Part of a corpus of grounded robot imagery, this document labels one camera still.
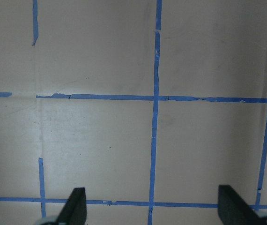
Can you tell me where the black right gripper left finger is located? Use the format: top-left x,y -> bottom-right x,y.
55,187 -> 87,225

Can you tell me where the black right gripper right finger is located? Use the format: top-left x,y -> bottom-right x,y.
218,185 -> 266,225

